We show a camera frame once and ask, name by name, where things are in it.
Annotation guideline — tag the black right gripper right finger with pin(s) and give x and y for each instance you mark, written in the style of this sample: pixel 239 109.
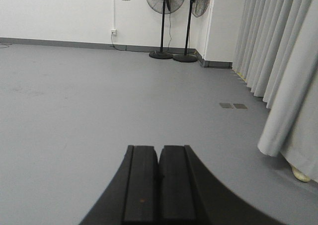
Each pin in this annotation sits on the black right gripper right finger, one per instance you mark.
pixel 191 195

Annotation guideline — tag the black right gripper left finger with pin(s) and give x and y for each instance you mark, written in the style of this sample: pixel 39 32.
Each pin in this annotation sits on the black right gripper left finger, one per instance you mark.
pixel 131 198

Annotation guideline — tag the metal floor outlet plate left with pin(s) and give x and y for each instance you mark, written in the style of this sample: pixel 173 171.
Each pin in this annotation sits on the metal floor outlet plate left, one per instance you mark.
pixel 225 105

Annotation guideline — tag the metal floor outlet plate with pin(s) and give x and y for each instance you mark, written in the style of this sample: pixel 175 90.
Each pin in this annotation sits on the metal floor outlet plate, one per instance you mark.
pixel 225 105
pixel 239 106

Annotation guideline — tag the metal floor outlet plate right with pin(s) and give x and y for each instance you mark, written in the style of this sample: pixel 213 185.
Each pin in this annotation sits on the metal floor outlet plate right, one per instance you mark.
pixel 239 106

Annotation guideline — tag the white object under curtain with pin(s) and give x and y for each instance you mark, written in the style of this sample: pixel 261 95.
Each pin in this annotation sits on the white object under curtain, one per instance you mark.
pixel 299 175

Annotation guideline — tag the grey pleated curtain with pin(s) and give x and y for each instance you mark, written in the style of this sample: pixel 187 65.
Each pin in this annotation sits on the grey pleated curtain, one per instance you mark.
pixel 277 56

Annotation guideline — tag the black pedestal fan left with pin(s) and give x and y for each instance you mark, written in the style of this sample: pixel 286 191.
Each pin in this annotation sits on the black pedestal fan left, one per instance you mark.
pixel 163 7

